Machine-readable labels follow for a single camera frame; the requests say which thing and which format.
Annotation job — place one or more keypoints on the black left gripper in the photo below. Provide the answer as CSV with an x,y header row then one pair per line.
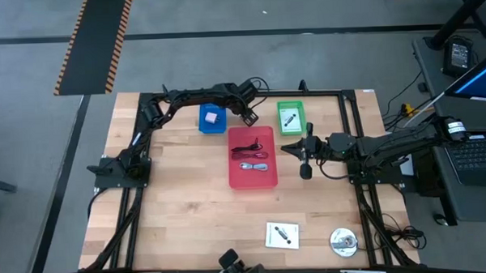
x,y
235,102

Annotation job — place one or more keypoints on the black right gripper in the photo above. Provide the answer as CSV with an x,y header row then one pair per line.
x,y
312,148

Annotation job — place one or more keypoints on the white printed cardboard box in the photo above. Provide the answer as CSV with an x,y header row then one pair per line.
x,y
281,235
291,118

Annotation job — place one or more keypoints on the pale pink charger cube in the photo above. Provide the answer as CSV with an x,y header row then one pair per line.
x,y
212,117

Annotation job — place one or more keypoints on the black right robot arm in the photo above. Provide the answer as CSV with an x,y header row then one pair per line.
x,y
389,145

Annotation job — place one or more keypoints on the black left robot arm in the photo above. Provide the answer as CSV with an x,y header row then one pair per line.
x,y
193,97

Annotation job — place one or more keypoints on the pink translucent plastic bin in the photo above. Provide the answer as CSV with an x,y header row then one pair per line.
x,y
252,180

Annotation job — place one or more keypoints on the green plastic basket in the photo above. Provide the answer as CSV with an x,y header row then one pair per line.
x,y
291,131

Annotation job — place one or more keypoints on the blue plastic basket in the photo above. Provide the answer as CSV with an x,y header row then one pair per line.
x,y
204,127

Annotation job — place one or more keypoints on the silver round disc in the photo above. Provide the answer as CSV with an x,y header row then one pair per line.
x,y
344,242

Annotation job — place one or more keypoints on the yellow plug connector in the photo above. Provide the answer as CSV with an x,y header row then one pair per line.
x,y
408,109

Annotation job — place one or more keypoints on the black mat orange striped edges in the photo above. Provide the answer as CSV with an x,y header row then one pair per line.
x,y
94,44

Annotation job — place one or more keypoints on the dark laptop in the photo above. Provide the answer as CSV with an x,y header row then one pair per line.
x,y
474,157

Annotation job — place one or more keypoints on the dark grey cart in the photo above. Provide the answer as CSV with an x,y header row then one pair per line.
x,y
472,205

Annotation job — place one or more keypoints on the black stand legs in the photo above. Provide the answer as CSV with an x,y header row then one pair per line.
x,y
465,11

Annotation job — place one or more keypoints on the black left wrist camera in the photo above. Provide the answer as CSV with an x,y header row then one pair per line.
x,y
247,87

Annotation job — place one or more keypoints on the black aluminium table frame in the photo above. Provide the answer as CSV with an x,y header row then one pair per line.
x,y
326,93

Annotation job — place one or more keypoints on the black table-level camera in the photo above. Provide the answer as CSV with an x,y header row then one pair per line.
x,y
235,266

